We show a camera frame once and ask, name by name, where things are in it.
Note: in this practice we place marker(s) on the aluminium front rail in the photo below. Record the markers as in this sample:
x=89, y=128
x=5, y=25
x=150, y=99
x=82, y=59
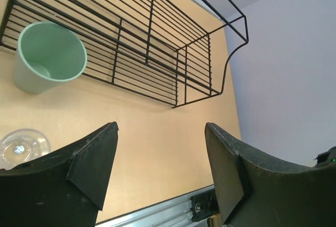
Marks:
x=177, y=211

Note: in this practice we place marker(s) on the black wire dish rack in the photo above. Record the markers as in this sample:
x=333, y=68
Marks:
x=172, y=51

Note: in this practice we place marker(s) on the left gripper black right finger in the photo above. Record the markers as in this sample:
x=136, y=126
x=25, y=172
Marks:
x=254, y=188

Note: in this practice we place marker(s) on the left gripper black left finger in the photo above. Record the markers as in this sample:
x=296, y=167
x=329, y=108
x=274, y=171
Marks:
x=66, y=187

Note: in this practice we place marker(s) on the clear glass cup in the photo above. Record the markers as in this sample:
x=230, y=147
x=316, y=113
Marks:
x=21, y=146

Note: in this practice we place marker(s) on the green plastic cup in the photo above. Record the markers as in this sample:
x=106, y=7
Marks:
x=47, y=55

